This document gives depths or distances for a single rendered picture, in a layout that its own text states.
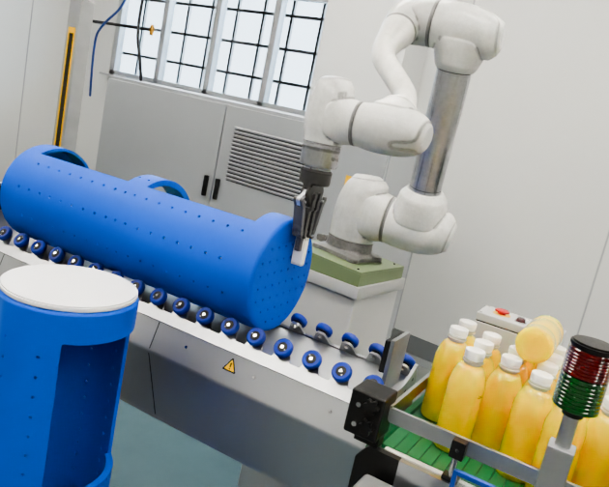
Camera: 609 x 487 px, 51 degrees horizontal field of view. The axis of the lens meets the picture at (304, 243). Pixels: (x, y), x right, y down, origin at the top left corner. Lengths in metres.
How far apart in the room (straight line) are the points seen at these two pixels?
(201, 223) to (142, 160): 2.67
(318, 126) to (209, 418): 0.75
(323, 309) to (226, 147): 1.81
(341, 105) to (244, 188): 2.18
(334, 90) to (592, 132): 2.78
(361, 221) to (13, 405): 1.16
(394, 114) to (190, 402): 0.85
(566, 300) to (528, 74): 1.37
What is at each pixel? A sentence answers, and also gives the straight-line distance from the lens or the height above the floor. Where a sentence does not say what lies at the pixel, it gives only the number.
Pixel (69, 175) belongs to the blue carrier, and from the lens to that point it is 1.85.
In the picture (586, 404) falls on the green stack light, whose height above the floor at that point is 1.18.
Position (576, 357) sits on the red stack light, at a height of 1.24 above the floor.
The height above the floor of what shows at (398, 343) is 1.04.
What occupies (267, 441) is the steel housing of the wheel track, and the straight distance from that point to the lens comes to 1.55.
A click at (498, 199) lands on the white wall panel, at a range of 4.21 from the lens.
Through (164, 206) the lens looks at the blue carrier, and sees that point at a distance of 1.62.
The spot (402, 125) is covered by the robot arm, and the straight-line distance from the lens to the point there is 1.40.
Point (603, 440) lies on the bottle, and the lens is 1.27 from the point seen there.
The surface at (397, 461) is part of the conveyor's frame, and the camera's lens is 1.27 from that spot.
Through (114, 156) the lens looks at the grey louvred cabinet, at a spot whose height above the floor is 0.95.
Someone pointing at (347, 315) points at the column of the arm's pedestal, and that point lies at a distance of 2.01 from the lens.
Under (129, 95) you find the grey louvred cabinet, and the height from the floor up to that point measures 1.35.
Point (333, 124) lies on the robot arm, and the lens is 1.45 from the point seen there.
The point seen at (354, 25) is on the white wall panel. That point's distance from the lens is 4.46.
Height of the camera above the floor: 1.49
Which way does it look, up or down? 12 degrees down
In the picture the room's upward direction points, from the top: 12 degrees clockwise
